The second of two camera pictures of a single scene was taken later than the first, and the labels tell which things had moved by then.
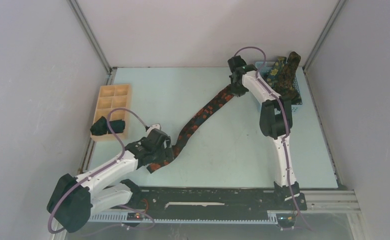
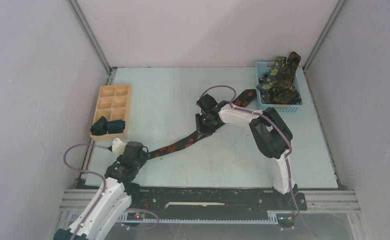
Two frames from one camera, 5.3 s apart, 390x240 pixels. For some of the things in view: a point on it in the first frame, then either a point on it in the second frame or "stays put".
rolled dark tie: (99, 127) stays put
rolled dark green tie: (117, 126) stays put
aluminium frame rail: (342, 201) stays put
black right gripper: (236, 91) → (201, 128)
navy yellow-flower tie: (272, 76) stays put
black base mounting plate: (216, 200) stays put
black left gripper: (165, 152) → (144, 157)
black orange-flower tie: (197, 120) → (240, 99)
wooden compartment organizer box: (110, 97) stays put
